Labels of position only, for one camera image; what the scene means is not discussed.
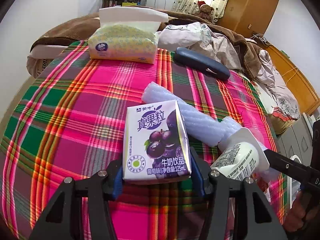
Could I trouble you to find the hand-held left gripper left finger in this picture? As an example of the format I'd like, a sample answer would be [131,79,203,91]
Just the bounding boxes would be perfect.
[29,159,124,240]

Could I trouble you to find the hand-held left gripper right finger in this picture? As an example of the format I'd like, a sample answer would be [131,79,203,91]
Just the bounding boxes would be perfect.
[189,146,288,240]

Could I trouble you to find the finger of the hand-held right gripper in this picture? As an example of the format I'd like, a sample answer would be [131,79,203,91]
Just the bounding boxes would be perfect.
[264,149,317,183]

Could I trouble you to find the white trash bin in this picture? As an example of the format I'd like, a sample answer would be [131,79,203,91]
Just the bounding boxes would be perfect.
[285,155,304,210]

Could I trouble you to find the white yogurt bottle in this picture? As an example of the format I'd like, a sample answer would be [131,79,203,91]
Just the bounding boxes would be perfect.
[210,127,270,182]

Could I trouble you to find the purple milk carton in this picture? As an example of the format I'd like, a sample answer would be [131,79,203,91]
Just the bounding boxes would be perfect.
[122,99,192,185]

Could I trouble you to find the white foam sheet roll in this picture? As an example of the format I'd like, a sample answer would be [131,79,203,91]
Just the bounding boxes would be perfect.
[142,82,244,147]

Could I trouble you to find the person's right hand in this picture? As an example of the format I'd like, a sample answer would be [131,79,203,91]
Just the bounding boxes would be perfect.
[284,189,313,233]

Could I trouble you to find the grey nightstand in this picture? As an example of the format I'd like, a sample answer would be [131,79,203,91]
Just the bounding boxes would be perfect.
[276,112,318,160]

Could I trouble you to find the yellow red patterned sheet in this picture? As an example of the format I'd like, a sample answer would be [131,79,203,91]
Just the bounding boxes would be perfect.
[271,106,298,130]

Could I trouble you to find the pink green plaid tablecloth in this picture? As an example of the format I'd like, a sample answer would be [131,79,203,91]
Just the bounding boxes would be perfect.
[0,40,288,240]

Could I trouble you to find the wooden headboard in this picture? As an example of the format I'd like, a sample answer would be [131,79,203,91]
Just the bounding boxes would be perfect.
[260,42,320,117]

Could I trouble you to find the dark blue glasses case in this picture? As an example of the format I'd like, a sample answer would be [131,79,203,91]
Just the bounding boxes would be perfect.
[174,47,230,81]

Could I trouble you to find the power strip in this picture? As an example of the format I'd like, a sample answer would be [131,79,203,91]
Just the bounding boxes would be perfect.
[251,31,269,45]

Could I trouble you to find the pale floral duvet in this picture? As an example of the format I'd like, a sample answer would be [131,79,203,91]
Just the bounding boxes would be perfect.
[157,22,300,120]

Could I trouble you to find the tissue pack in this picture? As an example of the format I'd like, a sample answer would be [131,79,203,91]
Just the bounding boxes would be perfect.
[89,7,169,64]

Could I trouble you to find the brown blanket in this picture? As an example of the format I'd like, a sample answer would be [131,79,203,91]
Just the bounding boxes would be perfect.
[27,12,263,80]

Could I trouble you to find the wooden wardrobe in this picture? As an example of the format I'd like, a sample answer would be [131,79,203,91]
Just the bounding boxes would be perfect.
[216,0,280,39]

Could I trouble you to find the brown teddy bear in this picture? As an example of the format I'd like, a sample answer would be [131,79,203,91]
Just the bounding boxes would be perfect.
[194,1,215,21]

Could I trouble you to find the cluttered shelf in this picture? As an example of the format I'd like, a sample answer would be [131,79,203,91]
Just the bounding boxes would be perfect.
[101,0,150,8]

